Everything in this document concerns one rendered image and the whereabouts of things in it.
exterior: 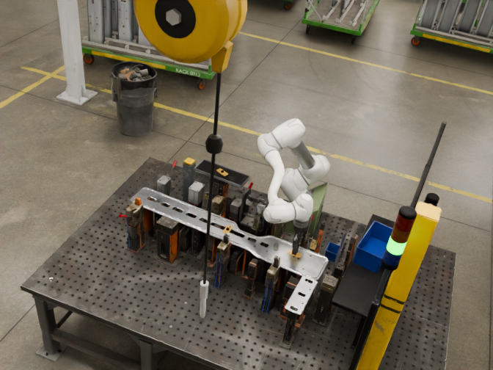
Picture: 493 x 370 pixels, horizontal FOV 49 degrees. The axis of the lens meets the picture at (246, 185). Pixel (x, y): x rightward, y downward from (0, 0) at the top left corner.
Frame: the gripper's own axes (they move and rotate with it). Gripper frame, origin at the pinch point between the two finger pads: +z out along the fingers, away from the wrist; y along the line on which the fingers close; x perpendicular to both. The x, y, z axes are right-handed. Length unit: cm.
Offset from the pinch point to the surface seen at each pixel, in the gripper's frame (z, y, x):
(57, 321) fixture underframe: 83, 67, -138
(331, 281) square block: 0.5, 13.7, 28.4
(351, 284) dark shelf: 3.5, 7.1, 38.7
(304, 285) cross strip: 6.4, 19.2, 14.1
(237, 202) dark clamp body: -2, -20, -50
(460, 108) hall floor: 108, -492, 67
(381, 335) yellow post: -18, 53, 63
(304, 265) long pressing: 6.4, 4.0, 8.3
